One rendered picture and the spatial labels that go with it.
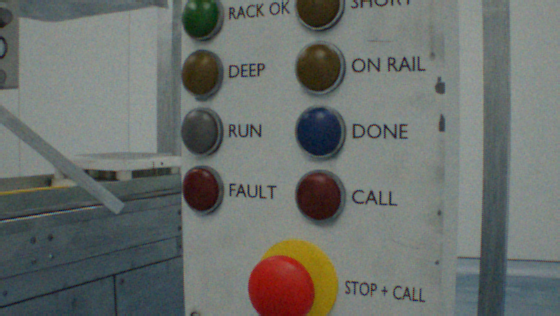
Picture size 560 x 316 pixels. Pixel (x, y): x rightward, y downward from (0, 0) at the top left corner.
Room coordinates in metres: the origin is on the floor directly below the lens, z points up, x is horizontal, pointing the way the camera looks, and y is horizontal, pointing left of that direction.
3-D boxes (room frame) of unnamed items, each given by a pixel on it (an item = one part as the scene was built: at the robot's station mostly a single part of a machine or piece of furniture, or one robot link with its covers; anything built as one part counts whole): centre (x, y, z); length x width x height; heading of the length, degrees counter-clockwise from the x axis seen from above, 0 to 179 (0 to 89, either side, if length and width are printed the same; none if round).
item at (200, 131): (0.38, 0.05, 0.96); 0.03 x 0.01 x 0.03; 62
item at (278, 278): (0.35, 0.00, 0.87); 0.04 x 0.04 x 0.04; 62
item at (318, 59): (0.35, -0.02, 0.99); 0.03 x 0.01 x 0.03; 62
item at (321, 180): (0.35, -0.02, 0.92); 0.03 x 0.01 x 0.03; 62
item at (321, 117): (0.35, -0.02, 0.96); 0.03 x 0.01 x 0.03; 62
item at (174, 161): (1.45, 0.38, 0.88); 0.25 x 0.24 x 0.02; 61
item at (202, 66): (0.38, 0.05, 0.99); 0.03 x 0.01 x 0.03; 62
